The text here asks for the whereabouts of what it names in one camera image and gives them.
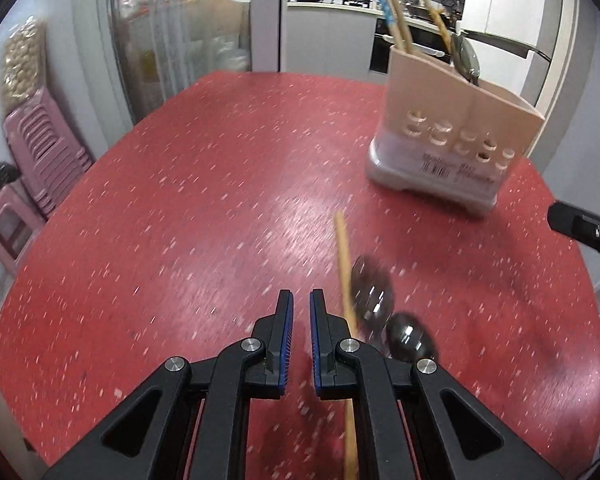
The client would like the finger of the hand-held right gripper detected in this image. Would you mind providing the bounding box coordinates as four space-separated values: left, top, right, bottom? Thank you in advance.
546 201 600 263

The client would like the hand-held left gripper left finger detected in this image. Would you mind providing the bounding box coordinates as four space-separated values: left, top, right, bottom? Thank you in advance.
40 289 296 480

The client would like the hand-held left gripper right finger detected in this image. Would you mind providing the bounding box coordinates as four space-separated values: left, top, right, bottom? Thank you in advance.
308 289 571 480

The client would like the metal spoon nearer holder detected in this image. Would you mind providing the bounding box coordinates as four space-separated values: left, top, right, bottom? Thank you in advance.
350 255 396 348

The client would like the plain wooden chopstick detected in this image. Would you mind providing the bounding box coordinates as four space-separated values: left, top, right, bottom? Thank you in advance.
333 211 362 480
381 0 415 55
422 0 454 56

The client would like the smoky clear plastic spoon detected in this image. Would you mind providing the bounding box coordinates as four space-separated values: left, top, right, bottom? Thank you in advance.
385 312 438 365

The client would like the beige plastic utensil holder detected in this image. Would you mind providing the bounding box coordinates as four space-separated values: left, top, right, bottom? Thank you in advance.
365 42 546 218

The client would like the metal spoon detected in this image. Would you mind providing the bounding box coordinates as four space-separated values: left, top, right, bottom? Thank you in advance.
450 32 482 86

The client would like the black built-in oven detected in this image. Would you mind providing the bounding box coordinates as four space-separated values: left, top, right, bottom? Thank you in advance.
368 16 450 77

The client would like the single pink plastic stool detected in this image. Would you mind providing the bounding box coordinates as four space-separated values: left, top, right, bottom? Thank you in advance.
0 180 47 277

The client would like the stack of pink plastic stools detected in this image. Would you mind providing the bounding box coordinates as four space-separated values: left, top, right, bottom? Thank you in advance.
2 87 95 217

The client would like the glass sliding door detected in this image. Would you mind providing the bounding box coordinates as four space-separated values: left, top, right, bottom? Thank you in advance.
96 0 255 128

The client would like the clear bag of beige balls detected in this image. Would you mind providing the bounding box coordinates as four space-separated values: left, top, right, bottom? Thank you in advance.
0 16 49 122

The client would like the dark wok with handle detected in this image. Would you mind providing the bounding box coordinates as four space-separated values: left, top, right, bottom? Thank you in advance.
405 4 446 20

